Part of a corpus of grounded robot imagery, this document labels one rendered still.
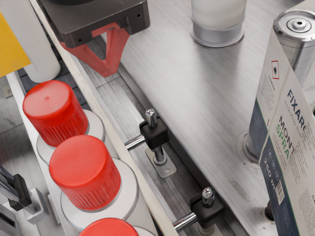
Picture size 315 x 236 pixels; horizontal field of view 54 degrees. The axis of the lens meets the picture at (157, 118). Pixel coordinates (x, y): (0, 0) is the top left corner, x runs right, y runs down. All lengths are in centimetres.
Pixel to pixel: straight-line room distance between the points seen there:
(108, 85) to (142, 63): 8
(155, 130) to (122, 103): 16
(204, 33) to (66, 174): 39
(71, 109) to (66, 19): 6
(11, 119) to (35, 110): 38
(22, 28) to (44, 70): 8
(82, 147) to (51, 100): 4
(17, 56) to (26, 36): 21
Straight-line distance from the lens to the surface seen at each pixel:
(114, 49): 30
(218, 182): 38
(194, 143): 41
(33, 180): 50
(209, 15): 49
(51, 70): 51
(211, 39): 52
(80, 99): 48
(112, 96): 54
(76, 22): 22
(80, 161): 17
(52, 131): 21
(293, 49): 26
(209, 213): 33
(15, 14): 45
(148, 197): 34
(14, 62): 27
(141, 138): 38
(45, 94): 21
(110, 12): 22
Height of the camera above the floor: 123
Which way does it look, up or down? 54 degrees down
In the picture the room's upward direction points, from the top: 11 degrees counter-clockwise
